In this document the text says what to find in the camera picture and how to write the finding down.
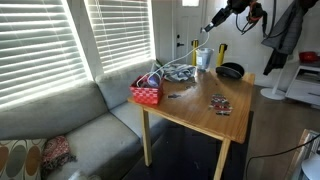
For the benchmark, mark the hanging grey jacket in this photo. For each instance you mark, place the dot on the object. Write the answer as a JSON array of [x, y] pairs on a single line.
[[286, 33]]

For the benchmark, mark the small dark item on table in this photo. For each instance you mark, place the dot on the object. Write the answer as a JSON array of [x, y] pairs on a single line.
[[173, 96]]

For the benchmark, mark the crumpled grey cloth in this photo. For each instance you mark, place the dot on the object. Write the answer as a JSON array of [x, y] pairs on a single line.
[[178, 72]]

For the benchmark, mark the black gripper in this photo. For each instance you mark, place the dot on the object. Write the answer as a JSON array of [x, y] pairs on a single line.
[[219, 18]]

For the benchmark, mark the black cable foreground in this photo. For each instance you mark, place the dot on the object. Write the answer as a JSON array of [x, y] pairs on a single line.
[[276, 154]]

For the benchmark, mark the red woven basket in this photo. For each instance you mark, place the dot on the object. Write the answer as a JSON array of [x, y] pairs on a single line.
[[144, 93]]

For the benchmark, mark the clear plastic tumbler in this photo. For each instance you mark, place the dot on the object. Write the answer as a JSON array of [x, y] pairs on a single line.
[[203, 57]]

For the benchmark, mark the white door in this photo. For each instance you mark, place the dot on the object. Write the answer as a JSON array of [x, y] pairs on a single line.
[[188, 21]]

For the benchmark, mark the oval pattern cushion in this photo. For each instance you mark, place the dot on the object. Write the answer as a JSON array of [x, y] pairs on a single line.
[[21, 159]]

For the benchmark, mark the wooden table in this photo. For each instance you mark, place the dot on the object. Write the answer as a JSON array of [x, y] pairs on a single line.
[[192, 110]]

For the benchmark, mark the red patterned cloth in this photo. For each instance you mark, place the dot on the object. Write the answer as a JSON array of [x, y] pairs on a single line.
[[56, 153]]

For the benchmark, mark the white coat stand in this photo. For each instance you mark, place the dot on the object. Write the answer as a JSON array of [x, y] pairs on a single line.
[[274, 93]]

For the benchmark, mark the grey sofa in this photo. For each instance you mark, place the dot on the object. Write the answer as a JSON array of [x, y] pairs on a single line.
[[102, 128]]

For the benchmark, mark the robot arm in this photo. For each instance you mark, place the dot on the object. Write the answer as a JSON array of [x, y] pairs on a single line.
[[255, 13]]

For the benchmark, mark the yellow black post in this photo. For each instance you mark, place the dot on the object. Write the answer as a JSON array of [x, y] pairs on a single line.
[[221, 52], [194, 44]]

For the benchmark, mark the white shelf unit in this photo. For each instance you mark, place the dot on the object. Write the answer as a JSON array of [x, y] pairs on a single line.
[[305, 85]]

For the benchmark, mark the red object on shelf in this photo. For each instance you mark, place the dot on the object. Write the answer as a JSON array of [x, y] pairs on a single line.
[[308, 57]]

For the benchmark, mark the yellow black post left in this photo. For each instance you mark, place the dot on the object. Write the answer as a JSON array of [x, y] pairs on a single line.
[[194, 44]]

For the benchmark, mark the yellow black post right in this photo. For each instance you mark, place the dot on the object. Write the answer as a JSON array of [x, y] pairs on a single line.
[[221, 52]]

